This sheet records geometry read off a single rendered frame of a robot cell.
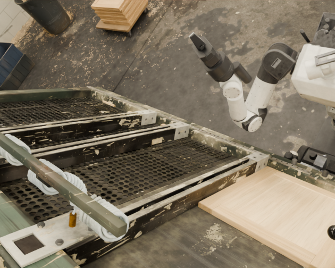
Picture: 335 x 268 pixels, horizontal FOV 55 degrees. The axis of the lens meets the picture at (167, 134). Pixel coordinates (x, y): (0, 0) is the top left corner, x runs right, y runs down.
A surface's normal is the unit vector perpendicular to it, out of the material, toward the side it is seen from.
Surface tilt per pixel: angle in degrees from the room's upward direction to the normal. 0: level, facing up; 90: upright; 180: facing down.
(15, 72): 90
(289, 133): 0
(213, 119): 0
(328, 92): 68
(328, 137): 0
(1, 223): 51
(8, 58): 91
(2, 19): 90
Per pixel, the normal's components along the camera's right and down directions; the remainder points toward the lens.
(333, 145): -0.40, -0.48
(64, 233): 0.15, -0.94
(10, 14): 0.78, 0.26
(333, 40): -0.58, -0.13
